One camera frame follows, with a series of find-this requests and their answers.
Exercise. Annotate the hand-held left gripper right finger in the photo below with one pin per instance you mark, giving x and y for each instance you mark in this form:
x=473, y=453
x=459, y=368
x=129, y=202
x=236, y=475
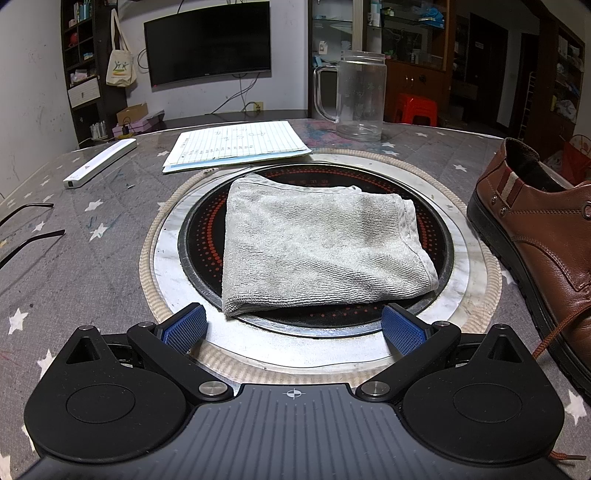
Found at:
x=404, y=330

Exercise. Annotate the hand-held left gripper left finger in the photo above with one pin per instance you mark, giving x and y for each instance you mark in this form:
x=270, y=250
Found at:
x=184, y=328

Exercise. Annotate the brown leather shoe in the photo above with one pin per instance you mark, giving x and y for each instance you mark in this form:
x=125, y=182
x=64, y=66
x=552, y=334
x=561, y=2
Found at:
x=549, y=258

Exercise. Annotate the round built-in induction cooktop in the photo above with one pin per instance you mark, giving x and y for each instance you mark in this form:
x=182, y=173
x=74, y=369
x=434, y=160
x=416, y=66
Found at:
x=455, y=281

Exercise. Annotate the grey star-printed tablecloth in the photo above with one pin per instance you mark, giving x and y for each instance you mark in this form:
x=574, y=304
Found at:
x=92, y=286

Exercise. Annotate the grey folded towel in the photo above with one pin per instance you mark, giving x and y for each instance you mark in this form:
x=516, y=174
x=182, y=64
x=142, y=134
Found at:
x=318, y=240

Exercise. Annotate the white bar-shaped device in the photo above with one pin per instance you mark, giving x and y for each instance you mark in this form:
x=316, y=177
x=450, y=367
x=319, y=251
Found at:
x=99, y=162

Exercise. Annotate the lined paper notepad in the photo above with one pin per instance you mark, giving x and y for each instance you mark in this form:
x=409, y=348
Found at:
x=235, y=143

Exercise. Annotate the black eyeglasses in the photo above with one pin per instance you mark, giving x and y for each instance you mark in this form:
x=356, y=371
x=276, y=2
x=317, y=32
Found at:
x=27, y=208

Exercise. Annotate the pink box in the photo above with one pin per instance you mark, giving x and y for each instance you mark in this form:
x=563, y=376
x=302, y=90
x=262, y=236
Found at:
x=138, y=127

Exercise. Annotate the red plastic stool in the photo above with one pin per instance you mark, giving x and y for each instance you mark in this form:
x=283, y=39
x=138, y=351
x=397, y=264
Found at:
x=415, y=110

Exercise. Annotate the brown cardboard box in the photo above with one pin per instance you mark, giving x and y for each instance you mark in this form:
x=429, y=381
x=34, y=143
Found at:
x=133, y=113

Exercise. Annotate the clear glass mug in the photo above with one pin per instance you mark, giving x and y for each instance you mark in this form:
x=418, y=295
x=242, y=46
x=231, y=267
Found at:
x=360, y=97

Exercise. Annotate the red paper bag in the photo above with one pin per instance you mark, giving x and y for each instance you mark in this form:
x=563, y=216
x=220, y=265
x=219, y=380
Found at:
x=577, y=159

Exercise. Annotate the wooden glass-door cabinet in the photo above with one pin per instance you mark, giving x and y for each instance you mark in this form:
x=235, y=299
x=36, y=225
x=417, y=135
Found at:
x=415, y=74

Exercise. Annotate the dark open shelf unit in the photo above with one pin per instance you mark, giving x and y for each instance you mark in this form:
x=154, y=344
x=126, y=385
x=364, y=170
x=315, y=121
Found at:
x=83, y=92

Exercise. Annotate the cream tote bag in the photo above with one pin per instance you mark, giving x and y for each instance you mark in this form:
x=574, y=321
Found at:
x=121, y=67

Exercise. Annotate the black flat-screen television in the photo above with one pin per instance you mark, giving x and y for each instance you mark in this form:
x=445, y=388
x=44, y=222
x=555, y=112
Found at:
x=207, y=44

